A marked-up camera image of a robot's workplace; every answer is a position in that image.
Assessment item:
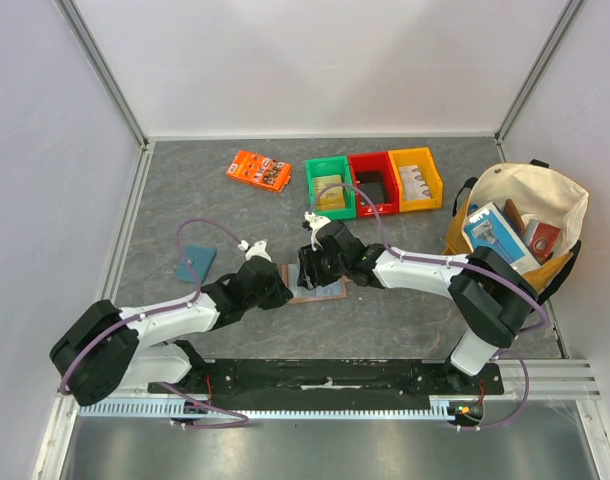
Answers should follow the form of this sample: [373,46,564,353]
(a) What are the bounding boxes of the gold cards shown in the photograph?
[313,174,345,211]

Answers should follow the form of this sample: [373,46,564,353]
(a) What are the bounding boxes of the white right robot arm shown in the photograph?
[298,213,539,394]

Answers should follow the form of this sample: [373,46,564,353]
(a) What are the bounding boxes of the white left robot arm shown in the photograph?
[49,256,293,406]

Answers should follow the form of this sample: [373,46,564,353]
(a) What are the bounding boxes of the teal card wallet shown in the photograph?
[174,245,217,284]

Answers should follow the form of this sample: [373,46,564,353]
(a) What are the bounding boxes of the black card in red bin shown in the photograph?
[356,171,387,204]

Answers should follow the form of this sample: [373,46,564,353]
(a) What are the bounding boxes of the white cards in yellow bin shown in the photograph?
[398,165,431,201]

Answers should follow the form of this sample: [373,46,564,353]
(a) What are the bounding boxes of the green plastic bin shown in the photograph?
[305,156,356,220]

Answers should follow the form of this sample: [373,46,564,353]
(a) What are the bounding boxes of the red plastic bin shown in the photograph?
[348,151,400,218]

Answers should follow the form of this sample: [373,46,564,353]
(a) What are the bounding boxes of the orange snack box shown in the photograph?
[225,150,292,193]

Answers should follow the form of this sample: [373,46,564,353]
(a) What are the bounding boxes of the yellow plastic bin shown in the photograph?
[388,147,443,213]

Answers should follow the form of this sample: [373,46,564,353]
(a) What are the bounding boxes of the blue razor box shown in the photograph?
[463,202,540,274]

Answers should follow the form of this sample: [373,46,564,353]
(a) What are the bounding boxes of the brown wallet in bag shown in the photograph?
[503,199,526,236]

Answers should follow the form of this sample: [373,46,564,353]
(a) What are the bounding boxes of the red box in bag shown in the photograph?
[523,219,561,264]

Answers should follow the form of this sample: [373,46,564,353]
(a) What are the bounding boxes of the cream and mustard tote bag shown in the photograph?
[444,160,589,304]

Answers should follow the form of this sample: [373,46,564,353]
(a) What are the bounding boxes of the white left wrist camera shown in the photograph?
[237,240,272,262]

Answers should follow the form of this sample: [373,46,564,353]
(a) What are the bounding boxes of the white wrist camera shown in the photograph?
[237,240,272,262]
[304,211,331,251]

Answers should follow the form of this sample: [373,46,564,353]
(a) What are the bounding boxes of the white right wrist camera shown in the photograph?
[304,211,331,251]

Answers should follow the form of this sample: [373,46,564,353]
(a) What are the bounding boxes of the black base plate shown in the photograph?
[175,359,504,412]

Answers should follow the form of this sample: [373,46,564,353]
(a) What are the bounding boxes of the slotted cable duct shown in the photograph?
[77,394,486,420]

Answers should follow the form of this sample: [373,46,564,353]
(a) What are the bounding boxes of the aluminium corner post left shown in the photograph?
[54,0,151,151]

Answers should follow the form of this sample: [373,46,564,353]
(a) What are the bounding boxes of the aluminium corner post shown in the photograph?
[494,0,586,149]
[54,0,151,151]

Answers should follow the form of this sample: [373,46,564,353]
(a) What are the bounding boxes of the aluminium corner post right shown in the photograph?
[494,0,586,149]

